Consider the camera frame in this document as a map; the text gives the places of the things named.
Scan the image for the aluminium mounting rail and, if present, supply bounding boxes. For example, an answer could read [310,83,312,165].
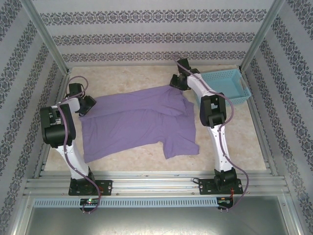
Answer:
[23,171,287,196]

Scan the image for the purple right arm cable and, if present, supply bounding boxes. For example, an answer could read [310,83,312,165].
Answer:
[172,55,250,212]

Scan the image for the aluminium side rail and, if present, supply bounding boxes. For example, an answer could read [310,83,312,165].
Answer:
[241,68,278,176]
[36,70,71,172]

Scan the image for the purple t-shirt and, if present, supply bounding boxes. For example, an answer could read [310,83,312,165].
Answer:
[79,85,201,164]

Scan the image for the grey slotted cable duct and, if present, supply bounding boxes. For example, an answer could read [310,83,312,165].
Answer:
[33,197,218,208]

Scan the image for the small circuit board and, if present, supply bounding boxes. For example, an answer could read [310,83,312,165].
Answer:
[80,198,101,206]
[217,196,234,205]

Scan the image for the grey metal sheet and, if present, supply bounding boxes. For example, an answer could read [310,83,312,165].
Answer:
[11,194,303,235]

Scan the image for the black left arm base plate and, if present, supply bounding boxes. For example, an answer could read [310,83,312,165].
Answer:
[68,178,113,196]

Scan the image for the aluminium frame post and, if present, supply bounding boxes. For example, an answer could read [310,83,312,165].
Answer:
[239,0,286,71]
[22,0,71,75]

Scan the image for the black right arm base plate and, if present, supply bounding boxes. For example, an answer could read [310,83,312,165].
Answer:
[198,178,243,196]

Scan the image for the teal perforated plastic basket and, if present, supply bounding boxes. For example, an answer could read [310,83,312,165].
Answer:
[198,69,252,106]

